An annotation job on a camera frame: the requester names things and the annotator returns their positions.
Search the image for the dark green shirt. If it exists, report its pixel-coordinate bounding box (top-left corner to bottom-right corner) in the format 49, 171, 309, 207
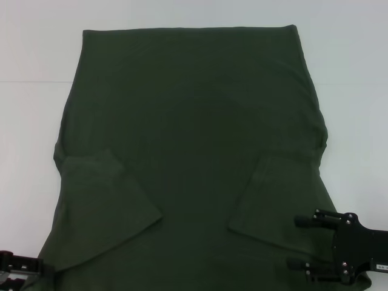
22, 24, 372, 291

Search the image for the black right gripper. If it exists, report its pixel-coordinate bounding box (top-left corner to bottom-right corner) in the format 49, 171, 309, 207
287, 209, 388, 286

